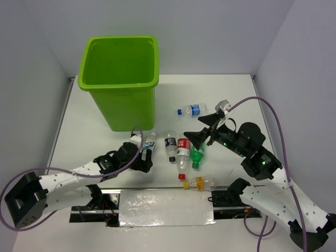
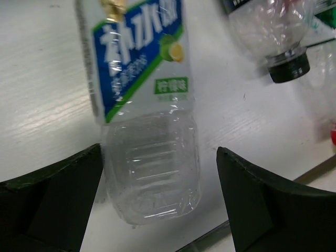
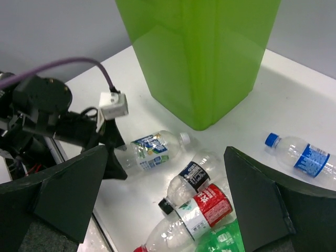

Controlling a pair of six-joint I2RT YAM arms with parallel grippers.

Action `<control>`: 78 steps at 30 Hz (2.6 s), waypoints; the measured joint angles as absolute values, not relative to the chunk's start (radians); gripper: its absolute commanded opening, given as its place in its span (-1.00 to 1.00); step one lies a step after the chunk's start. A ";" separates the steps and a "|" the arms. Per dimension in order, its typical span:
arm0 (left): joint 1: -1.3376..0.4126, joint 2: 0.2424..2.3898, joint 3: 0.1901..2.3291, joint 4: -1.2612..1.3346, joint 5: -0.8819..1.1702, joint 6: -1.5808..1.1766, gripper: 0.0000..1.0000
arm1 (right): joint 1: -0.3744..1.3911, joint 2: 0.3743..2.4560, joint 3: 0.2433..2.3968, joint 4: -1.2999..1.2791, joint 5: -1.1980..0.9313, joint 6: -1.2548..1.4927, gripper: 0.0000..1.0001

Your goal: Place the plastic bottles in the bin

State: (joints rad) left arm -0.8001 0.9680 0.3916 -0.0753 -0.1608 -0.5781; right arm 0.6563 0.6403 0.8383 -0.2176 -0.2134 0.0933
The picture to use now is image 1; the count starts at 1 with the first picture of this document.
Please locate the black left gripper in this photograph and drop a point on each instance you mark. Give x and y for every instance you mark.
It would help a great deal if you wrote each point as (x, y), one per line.
(144, 165)

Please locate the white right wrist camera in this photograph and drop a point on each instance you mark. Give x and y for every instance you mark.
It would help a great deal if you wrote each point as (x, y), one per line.
(223, 106)

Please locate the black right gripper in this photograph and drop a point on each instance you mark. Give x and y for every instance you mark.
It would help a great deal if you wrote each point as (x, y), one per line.
(198, 137)

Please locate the clear bottle blue cap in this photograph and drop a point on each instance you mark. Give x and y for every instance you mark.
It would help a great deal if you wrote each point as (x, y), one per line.
(193, 110)

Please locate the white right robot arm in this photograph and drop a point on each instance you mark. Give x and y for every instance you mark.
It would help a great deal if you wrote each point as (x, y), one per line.
(307, 224)

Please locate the clear bottle white green label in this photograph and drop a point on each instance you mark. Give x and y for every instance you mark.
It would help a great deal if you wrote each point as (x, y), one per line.
(148, 145)

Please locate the green plastic bottle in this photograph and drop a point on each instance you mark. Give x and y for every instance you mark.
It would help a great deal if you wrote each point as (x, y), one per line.
(197, 156)

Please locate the silver foil sheet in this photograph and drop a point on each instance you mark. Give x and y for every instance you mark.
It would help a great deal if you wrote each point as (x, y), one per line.
(173, 207)

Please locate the clear bottle black cap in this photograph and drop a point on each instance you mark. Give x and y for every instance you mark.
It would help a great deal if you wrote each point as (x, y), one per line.
(170, 146)

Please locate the clear bottle red label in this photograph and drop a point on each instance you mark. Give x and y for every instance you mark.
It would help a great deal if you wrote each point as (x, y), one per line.
(183, 156)

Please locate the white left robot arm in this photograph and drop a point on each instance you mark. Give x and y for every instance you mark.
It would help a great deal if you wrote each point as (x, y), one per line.
(34, 196)

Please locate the clear bottle yellow cap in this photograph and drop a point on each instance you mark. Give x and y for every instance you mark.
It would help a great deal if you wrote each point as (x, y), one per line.
(201, 183)

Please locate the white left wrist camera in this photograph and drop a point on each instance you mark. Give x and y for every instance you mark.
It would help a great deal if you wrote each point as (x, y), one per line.
(137, 140)

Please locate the green plastic bin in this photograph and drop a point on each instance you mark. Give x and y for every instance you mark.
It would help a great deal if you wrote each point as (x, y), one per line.
(121, 73)

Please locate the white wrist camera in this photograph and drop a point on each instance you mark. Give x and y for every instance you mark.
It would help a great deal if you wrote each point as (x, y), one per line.
(137, 140)
(223, 106)

